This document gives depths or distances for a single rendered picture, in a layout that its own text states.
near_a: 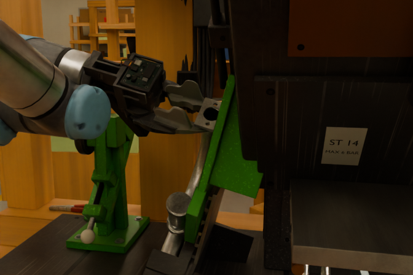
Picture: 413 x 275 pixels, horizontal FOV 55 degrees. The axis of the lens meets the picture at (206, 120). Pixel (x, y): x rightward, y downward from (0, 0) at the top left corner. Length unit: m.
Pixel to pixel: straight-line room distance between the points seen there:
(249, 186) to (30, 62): 0.32
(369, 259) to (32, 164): 0.92
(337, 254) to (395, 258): 0.05
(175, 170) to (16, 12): 0.55
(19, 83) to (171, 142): 0.53
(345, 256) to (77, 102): 0.36
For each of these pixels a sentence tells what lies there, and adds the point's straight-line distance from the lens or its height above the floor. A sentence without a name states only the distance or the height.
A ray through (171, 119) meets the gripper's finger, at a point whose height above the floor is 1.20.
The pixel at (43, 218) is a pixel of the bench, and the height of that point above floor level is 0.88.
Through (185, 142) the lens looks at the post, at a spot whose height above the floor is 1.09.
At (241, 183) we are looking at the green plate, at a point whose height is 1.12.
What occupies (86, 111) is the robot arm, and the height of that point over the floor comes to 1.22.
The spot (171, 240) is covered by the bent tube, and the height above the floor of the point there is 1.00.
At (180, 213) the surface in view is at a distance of 0.57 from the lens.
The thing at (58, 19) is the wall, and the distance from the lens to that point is 11.77.
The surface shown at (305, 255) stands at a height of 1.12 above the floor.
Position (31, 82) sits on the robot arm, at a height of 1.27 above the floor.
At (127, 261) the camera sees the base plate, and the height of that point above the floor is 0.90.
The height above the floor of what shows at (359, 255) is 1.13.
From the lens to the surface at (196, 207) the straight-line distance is 0.55.
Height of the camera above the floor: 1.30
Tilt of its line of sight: 10 degrees down
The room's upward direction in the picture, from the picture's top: straight up
